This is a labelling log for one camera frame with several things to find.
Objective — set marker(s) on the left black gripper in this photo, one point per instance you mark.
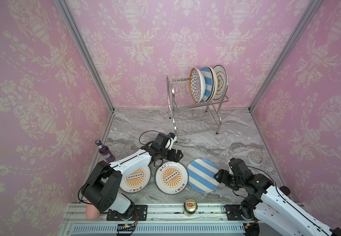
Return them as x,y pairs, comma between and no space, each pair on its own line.
172,158

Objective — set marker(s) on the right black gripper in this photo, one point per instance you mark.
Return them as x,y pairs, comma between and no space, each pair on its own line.
225,177

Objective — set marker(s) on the blue striped plate front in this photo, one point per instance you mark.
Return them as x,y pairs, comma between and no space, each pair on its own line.
201,175

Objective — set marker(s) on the blue striped plate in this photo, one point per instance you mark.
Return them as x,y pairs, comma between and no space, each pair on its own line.
201,175
209,84

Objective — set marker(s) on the floral pattern plate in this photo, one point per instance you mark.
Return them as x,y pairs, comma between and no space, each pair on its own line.
197,85

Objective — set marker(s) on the white plate dark rim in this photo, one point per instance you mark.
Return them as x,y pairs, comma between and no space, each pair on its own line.
222,81

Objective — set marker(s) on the green red rimmed white plate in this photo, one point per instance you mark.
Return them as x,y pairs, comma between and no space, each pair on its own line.
215,80

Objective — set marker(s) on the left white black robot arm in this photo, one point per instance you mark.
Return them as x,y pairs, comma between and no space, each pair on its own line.
102,186

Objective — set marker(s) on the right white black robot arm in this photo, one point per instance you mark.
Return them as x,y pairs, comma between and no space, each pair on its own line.
266,203

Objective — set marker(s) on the orange sunburst plate right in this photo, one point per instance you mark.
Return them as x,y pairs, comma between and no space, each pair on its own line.
171,178

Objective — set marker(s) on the orange sunburst plate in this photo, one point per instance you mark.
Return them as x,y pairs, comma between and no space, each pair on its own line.
136,181
171,178

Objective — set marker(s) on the tape roll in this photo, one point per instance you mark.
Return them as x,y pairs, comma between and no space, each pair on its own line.
256,158

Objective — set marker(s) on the green gold can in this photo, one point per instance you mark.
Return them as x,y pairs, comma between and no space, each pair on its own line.
190,207

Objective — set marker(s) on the orange sunburst plate left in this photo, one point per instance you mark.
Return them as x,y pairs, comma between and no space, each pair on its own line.
136,181

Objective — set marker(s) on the purple bottle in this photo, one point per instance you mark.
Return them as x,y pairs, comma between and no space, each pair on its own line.
105,151

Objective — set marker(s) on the pink cup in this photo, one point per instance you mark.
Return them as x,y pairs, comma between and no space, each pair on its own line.
92,212

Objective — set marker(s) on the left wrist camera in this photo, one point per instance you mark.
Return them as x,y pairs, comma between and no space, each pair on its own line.
172,139

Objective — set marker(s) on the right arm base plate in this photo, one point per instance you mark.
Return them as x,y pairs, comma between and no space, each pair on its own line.
235,212

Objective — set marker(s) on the silver wire dish rack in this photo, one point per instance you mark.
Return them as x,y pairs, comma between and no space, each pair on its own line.
189,117

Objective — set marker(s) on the aluminium rail frame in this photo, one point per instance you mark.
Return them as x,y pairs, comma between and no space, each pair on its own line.
163,220

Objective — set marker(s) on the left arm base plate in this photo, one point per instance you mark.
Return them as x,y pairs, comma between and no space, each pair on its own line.
139,212

